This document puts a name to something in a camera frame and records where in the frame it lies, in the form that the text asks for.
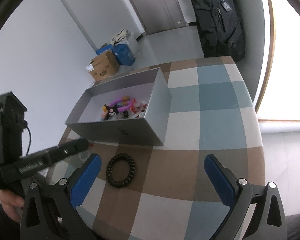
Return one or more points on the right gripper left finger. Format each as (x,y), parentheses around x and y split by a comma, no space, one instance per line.
(72,194)

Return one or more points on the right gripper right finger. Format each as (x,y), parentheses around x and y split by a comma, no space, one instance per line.
(232,193)

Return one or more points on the red hair clip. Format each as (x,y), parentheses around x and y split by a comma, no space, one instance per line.
(138,106)

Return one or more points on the white round jewelry piece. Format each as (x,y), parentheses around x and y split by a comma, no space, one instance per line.
(140,114)

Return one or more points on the person's left hand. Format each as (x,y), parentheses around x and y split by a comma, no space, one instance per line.
(10,202)

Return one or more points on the checkered table cloth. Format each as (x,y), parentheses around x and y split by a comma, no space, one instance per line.
(163,192)

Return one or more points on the black cartoon character charm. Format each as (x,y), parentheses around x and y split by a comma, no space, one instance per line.
(112,112)

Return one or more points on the grey rectangular storage box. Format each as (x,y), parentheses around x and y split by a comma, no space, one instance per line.
(149,85)

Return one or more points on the brown cardboard box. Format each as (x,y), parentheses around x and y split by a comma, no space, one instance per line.
(103,66)

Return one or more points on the blue cardboard box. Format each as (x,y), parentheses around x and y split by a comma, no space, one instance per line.
(122,53)

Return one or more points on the black backpack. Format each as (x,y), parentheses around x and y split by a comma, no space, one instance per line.
(219,28)

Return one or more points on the cream tote bag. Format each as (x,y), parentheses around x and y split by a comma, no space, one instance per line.
(122,34)

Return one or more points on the grey door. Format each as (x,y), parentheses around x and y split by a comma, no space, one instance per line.
(159,15)

